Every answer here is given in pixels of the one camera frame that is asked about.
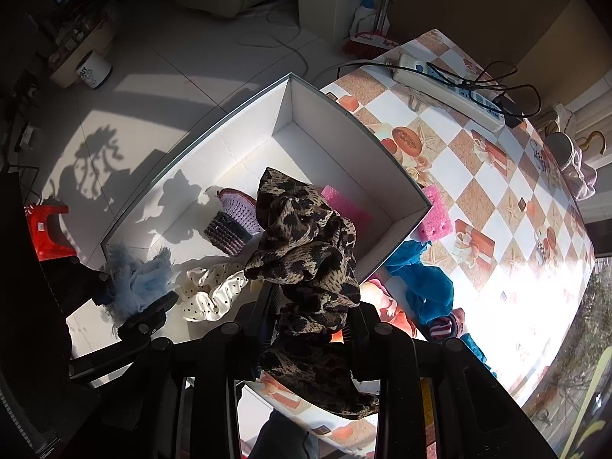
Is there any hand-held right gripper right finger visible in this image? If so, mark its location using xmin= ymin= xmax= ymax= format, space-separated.
xmin=342 ymin=301 xmax=558 ymax=459

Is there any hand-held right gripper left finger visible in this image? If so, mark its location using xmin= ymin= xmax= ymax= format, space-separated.
xmin=93 ymin=281 xmax=288 ymax=459

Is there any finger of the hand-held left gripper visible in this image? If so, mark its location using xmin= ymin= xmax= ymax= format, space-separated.
xmin=69 ymin=293 xmax=180 ymax=383
xmin=64 ymin=258 xmax=113 ymax=319

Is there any light blue fluffy scrunchie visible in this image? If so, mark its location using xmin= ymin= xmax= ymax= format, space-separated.
xmin=103 ymin=244 xmax=180 ymax=330

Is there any white polka dot scrunchie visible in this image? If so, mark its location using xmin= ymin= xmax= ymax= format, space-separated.
xmin=179 ymin=263 xmax=249 ymax=322

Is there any leopard print scrunchie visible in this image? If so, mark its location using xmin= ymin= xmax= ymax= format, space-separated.
xmin=243 ymin=167 xmax=381 ymax=420

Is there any dark and pink knitted scrunchie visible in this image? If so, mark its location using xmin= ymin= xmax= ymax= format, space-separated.
xmin=203 ymin=187 xmax=261 ymax=254

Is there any pink sponge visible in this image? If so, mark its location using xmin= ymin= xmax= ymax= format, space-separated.
xmin=320 ymin=184 xmax=374 ymax=235
xmin=413 ymin=186 xmax=454 ymax=242

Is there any white cardboard box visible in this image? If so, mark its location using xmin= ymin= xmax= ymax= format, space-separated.
xmin=72 ymin=73 xmax=433 ymax=383

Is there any orange printed tissue pack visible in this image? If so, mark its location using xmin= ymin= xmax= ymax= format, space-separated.
xmin=358 ymin=272 xmax=431 ymax=342

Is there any red plastic stool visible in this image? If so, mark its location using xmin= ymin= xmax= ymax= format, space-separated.
xmin=24 ymin=205 xmax=77 ymax=261

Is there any blue plastic shoe cover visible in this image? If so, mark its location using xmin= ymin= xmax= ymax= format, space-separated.
xmin=459 ymin=332 xmax=498 ymax=378
xmin=385 ymin=240 xmax=455 ymax=323

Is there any red striped scrunchie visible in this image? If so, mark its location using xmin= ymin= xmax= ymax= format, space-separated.
xmin=428 ymin=308 xmax=467 ymax=342

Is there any checked plastic tablecloth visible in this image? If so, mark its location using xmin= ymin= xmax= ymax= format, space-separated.
xmin=239 ymin=29 xmax=598 ymax=445

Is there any white printed bin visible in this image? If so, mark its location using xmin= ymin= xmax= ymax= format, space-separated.
xmin=75 ymin=50 xmax=114 ymax=91

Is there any low wooden table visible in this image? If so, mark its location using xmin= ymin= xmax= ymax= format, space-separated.
xmin=29 ymin=5 xmax=118 ymax=89

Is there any white power strip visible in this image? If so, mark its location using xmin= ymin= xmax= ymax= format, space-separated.
xmin=385 ymin=52 xmax=506 ymax=132

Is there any black power adapter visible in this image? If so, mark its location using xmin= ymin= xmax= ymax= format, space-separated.
xmin=492 ymin=96 xmax=527 ymax=127

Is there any red broom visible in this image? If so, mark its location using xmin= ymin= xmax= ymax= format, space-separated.
xmin=342 ymin=0 xmax=400 ymax=55

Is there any white bottle with blue cap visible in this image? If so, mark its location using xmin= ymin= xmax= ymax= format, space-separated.
xmin=351 ymin=0 xmax=383 ymax=39

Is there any black power cable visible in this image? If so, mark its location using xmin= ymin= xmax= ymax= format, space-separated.
xmin=425 ymin=60 xmax=543 ymax=120

